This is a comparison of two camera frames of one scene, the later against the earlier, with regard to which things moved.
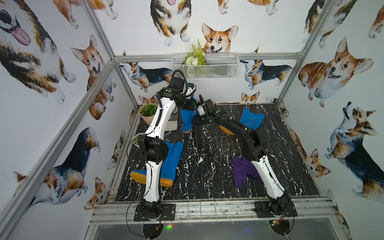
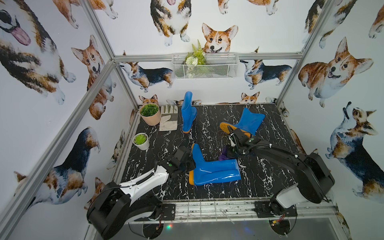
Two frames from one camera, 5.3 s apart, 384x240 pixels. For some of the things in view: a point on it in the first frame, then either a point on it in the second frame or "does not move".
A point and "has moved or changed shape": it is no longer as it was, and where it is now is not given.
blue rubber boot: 168,166 has moved or changed shape
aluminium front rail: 320,210 does not move
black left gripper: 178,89 → 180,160
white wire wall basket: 218,65 does not move
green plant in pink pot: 148,110 does not move
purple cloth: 241,167 → 223,156
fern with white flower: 196,57 does not move
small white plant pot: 135,139 does not move
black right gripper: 198,116 → 228,148
